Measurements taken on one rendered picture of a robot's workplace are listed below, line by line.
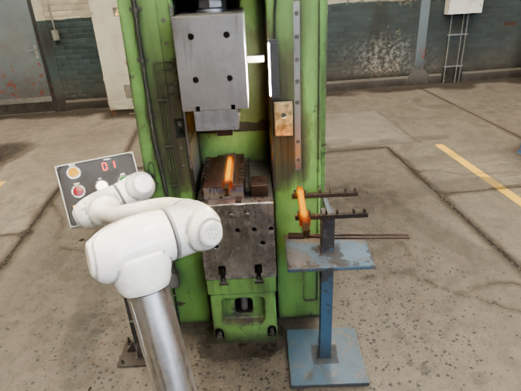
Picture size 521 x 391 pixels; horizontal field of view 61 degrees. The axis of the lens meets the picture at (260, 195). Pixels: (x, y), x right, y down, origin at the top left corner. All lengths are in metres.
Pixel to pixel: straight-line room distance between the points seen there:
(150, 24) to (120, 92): 5.46
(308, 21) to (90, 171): 1.19
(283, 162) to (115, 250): 1.40
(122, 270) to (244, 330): 1.66
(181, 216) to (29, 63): 7.62
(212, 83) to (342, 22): 6.35
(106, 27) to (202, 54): 5.51
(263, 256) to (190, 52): 1.05
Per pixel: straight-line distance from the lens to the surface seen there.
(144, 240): 1.02
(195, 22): 1.98
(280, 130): 2.19
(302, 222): 1.82
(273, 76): 2.10
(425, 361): 2.68
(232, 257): 2.30
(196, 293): 2.71
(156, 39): 2.16
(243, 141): 2.58
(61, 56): 8.35
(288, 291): 2.69
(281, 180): 2.31
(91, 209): 1.55
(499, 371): 2.76
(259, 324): 2.59
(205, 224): 1.03
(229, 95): 2.02
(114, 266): 1.02
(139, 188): 1.55
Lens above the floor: 1.88
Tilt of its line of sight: 26 degrees down
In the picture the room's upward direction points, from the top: 3 degrees counter-clockwise
